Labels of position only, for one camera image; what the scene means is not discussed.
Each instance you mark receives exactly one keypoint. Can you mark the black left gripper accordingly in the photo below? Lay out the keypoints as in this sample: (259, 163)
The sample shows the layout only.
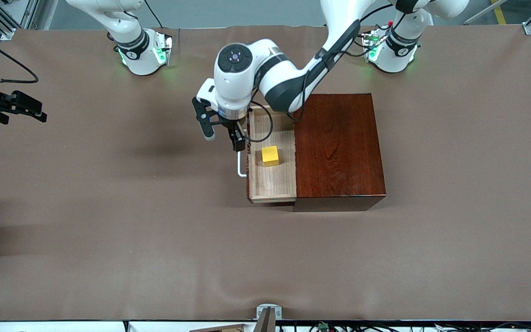
(232, 125)

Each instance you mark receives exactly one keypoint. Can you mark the yellow block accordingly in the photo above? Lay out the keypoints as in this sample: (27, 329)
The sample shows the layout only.
(270, 156)

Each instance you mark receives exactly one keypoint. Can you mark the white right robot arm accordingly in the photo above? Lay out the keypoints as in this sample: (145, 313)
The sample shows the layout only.
(134, 46)

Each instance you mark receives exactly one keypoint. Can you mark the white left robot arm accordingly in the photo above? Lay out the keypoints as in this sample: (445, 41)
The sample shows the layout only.
(233, 83)

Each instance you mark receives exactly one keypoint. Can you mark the dark brown wooden cabinet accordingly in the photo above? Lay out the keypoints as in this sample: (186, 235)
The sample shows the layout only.
(339, 147)

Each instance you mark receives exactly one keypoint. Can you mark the brown table cover mat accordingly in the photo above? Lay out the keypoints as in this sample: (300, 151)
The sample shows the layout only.
(201, 258)

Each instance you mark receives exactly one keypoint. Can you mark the light wooden board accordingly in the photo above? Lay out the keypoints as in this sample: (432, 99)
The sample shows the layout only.
(228, 329)

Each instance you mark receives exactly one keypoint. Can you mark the metal bracket with beam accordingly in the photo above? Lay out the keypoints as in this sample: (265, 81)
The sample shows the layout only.
(261, 311)

